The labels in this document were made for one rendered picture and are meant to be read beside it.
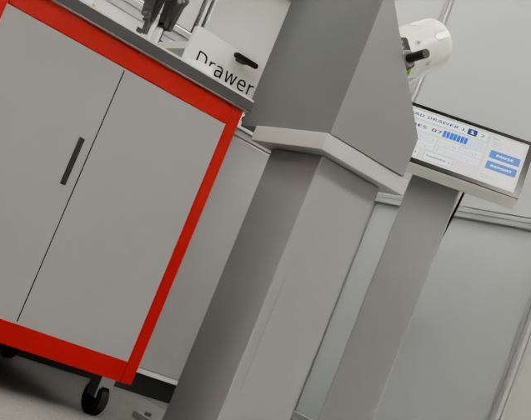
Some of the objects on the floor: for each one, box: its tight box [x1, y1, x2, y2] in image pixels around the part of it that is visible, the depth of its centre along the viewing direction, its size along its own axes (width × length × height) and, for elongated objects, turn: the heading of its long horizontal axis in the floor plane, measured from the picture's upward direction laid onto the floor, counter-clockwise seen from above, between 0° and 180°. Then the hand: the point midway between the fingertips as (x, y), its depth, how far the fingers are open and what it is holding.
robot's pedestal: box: [132, 126, 408, 420], centre depth 232 cm, size 30×30×76 cm
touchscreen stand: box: [318, 174, 460, 420], centre depth 310 cm, size 50×45×102 cm
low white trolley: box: [0, 0, 254, 416], centre depth 216 cm, size 58×62×76 cm
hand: (149, 37), depth 240 cm, fingers closed
